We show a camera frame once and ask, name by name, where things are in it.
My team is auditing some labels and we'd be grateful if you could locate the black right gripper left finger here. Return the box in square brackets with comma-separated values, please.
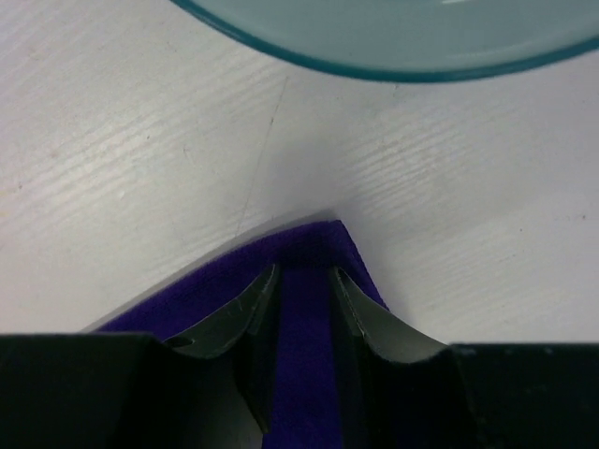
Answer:
[165, 265, 281, 433]

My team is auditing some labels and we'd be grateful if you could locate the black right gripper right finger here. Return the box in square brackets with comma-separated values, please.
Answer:
[329, 268, 446, 448]

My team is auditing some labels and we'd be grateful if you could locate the purple towel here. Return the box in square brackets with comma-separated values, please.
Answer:
[100, 220, 383, 448]

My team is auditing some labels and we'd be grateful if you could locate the teal plastic bin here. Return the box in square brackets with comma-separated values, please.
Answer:
[176, 0, 598, 83]

